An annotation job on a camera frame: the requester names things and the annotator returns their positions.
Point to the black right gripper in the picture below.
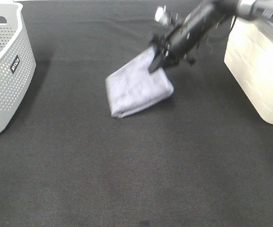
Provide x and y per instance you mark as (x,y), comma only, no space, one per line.
(184,35)

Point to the lavender towel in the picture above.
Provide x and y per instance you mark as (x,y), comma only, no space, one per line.
(132,88)

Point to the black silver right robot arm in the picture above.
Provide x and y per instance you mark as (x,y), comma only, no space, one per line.
(249,10)

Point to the cream plastic storage box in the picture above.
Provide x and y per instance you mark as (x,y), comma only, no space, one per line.
(249,58)

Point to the black fabric table mat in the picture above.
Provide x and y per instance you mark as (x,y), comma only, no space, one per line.
(201,158)

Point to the grey perforated laundry basket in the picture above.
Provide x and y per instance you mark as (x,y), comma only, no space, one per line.
(17,62)

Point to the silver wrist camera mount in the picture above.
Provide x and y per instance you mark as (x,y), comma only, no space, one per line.
(163,17)

